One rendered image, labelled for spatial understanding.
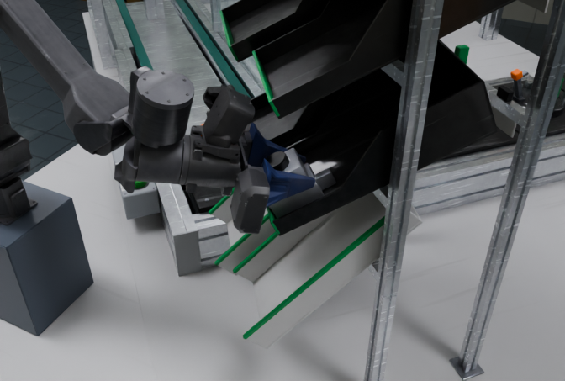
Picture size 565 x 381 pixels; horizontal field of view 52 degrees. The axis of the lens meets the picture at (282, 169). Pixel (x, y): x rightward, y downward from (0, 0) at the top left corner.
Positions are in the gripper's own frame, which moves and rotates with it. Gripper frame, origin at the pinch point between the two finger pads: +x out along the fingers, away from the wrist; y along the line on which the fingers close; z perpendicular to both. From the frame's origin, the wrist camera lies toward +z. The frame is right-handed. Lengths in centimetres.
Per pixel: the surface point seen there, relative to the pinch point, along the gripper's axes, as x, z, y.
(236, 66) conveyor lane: 12, -26, 95
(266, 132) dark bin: 1.8, -4.0, 16.1
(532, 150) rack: 27.6, 9.0, -5.2
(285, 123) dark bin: 4.2, -2.0, 15.9
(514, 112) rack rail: 25.9, 11.9, -1.3
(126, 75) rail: -17, -33, 95
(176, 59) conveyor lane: -2, -34, 113
